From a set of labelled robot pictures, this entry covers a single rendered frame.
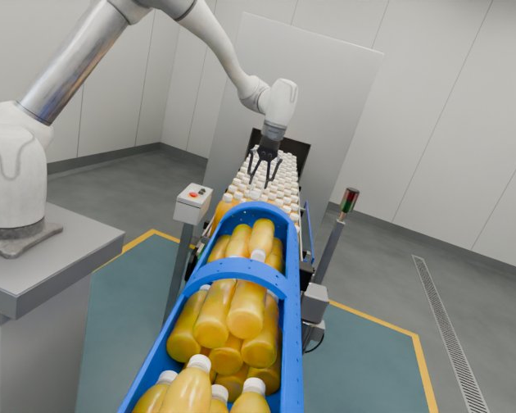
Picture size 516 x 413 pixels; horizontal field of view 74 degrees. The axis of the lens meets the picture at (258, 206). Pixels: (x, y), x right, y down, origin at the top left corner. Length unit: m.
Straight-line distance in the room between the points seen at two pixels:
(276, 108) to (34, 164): 0.76
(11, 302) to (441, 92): 5.07
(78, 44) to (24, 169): 0.38
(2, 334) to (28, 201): 0.31
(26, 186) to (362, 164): 4.72
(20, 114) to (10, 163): 0.22
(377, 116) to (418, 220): 1.62
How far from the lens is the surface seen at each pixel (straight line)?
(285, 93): 1.26
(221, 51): 1.13
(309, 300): 1.46
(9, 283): 0.91
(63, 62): 1.13
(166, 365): 0.79
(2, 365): 1.08
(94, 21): 1.14
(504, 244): 5.93
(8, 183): 0.95
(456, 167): 5.45
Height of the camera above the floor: 1.61
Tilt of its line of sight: 20 degrees down
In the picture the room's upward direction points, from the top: 17 degrees clockwise
